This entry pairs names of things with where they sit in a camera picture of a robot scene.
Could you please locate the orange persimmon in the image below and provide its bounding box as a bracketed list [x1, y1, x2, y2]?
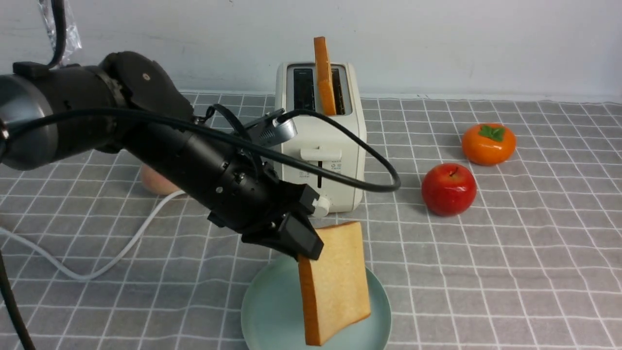
[461, 122, 517, 166]

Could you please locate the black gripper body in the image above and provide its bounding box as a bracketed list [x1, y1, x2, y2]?
[208, 155, 288, 244]

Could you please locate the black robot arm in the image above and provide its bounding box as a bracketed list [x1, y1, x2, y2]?
[1, 51, 324, 261]

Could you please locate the pink peach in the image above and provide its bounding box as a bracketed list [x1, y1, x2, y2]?
[139, 164, 180, 196]

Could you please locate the white toaster power cord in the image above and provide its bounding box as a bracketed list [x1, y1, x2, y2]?
[0, 190, 187, 281]

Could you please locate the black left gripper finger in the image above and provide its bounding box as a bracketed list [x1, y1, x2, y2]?
[242, 212, 324, 261]

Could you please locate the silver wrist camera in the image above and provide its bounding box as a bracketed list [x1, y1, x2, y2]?
[244, 108, 297, 148]

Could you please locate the red apple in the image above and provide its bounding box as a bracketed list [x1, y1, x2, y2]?
[421, 162, 477, 217]

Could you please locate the toast slice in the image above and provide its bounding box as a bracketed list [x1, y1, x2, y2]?
[297, 221, 371, 346]
[313, 37, 336, 116]

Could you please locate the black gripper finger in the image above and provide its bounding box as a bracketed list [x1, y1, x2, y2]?
[284, 182, 320, 215]

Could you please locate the white two-slot toaster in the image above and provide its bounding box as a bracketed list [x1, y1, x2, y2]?
[274, 62, 367, 217]

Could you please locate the light green plate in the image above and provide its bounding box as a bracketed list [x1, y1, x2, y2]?
[241, 256, 393, 350]

